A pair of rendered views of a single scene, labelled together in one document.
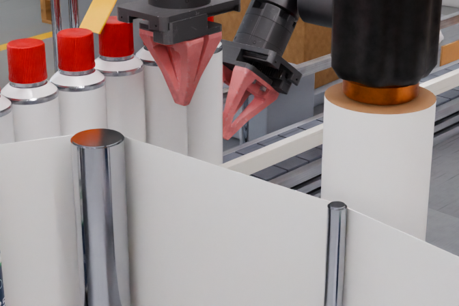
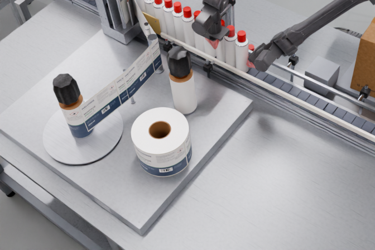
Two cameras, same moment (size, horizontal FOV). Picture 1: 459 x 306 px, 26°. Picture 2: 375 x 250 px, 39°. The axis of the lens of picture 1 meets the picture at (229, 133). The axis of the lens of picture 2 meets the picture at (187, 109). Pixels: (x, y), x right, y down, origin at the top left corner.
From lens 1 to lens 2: 203 cm
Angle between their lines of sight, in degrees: 75
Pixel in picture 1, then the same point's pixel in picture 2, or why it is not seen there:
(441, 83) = (329, 117)
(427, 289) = (113, 86)
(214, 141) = (238, 63)
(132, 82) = not seen: hidden behind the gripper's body
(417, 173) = (173, 90)
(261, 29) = (258, 51)
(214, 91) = (238, 53)
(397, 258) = (117, 81)
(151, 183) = (152, 49)
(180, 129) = (227, 53)
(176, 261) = (150, 63)
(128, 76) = not seen: hidden behind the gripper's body
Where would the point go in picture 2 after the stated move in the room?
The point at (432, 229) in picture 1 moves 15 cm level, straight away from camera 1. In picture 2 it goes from (224, 118) to (263, 120)
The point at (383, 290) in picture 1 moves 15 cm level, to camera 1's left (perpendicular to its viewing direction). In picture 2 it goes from (120, 84) to (120, 56)
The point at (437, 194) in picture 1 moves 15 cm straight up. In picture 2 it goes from (277, 129) to (278, 104)
